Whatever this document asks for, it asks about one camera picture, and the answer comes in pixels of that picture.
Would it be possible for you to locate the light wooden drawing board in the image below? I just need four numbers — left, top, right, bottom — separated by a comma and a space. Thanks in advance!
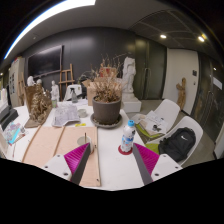
21, 125, 102, 188

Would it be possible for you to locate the clear blue-capped drink bottle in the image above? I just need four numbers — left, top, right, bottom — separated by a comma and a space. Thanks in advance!
120, 119, 137, 153

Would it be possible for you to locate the white ceramic mug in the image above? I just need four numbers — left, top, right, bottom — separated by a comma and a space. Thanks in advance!
76, 134, 95, 154

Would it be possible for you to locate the small white bowl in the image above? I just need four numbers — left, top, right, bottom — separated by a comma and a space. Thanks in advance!
77, 108, 88, 118

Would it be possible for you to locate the flat round red coaster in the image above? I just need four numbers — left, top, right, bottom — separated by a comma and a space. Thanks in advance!
117, 144, 134, 156

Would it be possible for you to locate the grey spray bottle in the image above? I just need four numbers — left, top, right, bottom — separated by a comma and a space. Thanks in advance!
70, 88, 79, 104

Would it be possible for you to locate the dried plant in grey pot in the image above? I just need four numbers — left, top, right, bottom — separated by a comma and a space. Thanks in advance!
83, 54, 133, 125

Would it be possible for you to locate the colourful book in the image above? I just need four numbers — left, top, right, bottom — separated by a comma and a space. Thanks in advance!
3, 120, 27, 145

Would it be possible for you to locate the white cabinet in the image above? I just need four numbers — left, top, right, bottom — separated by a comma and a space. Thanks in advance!
8, 57, 27, 108

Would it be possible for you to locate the brown wooden figure statue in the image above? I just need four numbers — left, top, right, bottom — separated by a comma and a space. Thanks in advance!
175, 77, 188, 111

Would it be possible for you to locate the white statue pedestal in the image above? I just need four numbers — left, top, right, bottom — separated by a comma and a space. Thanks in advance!
120, 97, 143, 113

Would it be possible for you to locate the wooden easel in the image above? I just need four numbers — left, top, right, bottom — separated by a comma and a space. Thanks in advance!
58, 63, 76, 101

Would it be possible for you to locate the stack of papers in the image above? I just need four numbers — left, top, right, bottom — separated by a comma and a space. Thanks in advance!
134, 110, 168, 134

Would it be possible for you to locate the long ceiling light panel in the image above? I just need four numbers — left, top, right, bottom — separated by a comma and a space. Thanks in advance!
3, 0, 98, 60

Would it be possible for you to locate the white plastic chair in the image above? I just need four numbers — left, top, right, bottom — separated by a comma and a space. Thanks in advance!
144, 115, 204, 166
131, 98, 181, 139

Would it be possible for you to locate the gold relief sculpture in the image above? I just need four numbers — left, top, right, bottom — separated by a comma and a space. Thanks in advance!
23, 83, 53, 129

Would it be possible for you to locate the black box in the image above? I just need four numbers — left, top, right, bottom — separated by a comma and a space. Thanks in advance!
0, 103, 19, 131

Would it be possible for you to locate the grey plant saucer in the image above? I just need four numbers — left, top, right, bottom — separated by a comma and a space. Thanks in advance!
90, 112, 124, 129

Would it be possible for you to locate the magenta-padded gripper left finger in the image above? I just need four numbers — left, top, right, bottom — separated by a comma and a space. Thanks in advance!
41, 142, 92, 186

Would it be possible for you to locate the brown cardboard box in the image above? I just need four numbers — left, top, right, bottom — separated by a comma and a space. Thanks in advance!
82, 78, 99, 107

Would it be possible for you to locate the black backpack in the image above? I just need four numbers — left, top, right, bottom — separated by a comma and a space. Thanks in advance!
158, 126, 197, 163

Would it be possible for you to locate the white plaster torso statue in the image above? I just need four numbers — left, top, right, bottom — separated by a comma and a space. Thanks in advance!
121, 56, 138, 101

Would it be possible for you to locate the green seat cushion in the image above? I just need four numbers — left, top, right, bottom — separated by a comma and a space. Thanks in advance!
145, 143, 160, 155
134, 123, 158, 139

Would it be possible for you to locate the black wall screen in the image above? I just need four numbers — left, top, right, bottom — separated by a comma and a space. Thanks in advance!
27, 44, 64, 78

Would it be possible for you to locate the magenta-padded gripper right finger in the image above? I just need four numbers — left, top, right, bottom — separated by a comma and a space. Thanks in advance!
131, 142, 184, 186

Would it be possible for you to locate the white swivel chair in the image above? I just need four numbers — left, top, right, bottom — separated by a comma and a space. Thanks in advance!
63, 84, 83, 102

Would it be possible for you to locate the small white plaster figurine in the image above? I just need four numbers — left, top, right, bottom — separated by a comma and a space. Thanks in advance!
50, 79, 60, 102

